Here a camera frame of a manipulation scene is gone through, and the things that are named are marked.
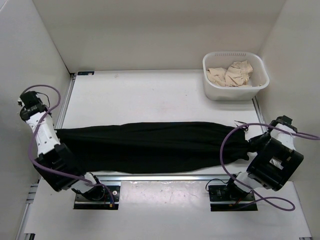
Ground white front cover board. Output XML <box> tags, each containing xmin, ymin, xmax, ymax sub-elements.
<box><xmin>24</xmin><ymin>180</ymin><xmax>311</xmax><ymax>240</ymax></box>

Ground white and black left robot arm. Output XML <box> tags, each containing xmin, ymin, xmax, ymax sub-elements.
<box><xmin>18</xmin><ymin>91</ymin><xmax>106</xmax><ymax>201</ymax></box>

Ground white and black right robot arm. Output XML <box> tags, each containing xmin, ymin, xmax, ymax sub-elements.
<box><xmin>224</xmin><ymin>115</ymin><xmax>304</xmax><ymax>200</ymax></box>

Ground aluminium front frame rail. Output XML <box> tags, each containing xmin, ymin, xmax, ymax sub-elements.
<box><xmin>41</xmin><ymin>173</ymin><xmax>285</xmax><ymax>182</ymax></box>

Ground black trousers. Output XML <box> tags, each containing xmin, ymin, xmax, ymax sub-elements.
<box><xmin>56</xmin><ymin>121</ymin><xmax>249</xmax><ymax>174</ymax></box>

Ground aluminium left frame rail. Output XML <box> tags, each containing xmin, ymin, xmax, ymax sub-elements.
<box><xmin>15</xmin><ymin>72</ymin><xmax>77</xmax><ymax>240</ymax></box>

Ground beige trousers in basket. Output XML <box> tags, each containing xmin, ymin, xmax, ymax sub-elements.
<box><xmin>203</xmin><ymin>57</ymin><xmax>270</xmax><ymax>89</ymax></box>

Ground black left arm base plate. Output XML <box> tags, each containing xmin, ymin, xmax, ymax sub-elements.
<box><xmin>73</xmin><ymin>181</ymin><xmax>121</xmax><ymax>211</ymax></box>

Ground white plastic laundry basket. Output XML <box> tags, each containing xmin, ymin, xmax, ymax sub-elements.
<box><xmin>202</xmin><ymin>51</ymin><xmax>270</xmax><ymax>101</ymax></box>

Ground black corner label sticker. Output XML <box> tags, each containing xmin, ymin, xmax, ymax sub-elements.
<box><xmin>77</xmin><ymin>71</ymin><xmax>95</xmax><ymax>76</ymax></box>

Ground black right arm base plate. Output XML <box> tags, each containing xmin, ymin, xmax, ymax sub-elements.
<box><xmin>205</xmin><ymin>178</ymin><xmax>258</xmax><ymax>212</ymax></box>

